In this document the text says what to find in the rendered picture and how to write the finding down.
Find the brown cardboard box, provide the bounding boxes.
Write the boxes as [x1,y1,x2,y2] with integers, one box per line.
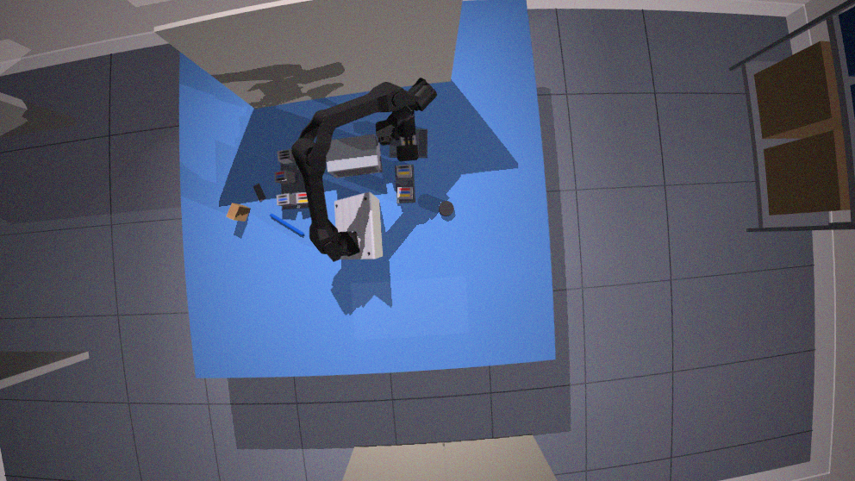
[227,203,250,222]

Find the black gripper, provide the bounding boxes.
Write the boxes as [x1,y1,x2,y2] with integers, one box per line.
[396,121,418,162]

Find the blue flat bar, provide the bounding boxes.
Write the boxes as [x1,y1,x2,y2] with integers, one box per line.
[271,214,304,235]

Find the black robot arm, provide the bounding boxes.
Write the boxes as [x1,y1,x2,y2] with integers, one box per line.
[291,78,437,262]

